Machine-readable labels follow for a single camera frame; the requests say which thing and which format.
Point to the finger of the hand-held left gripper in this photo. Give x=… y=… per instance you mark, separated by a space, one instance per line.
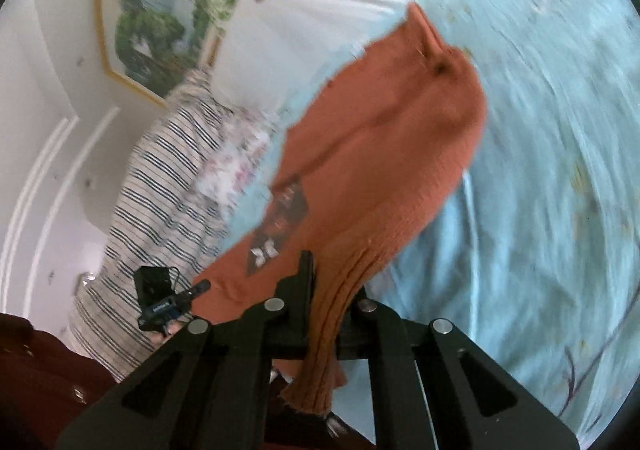
x=192 y=291

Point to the striped white navy cloth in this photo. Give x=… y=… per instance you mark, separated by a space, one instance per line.
x=155 y=210

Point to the white pillow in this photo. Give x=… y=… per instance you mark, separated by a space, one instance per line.
x=325 y=5

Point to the floral white cloth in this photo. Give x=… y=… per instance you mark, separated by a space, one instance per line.
x=232 y=155

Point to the orange knitted sweater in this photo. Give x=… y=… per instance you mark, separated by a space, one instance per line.
x=380 y=150

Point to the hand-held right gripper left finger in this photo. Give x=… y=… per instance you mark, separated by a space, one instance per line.
x=292 y=297

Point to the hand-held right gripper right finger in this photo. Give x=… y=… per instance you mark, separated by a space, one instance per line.
x=385 y=330

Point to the dark red wooden furniture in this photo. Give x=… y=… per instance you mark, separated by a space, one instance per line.
x=40 y=380

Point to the framed landscape painting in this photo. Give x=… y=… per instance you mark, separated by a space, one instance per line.
x=150 y=5

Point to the light blue floral bed sheet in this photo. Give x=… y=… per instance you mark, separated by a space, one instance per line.
x=540 y=155

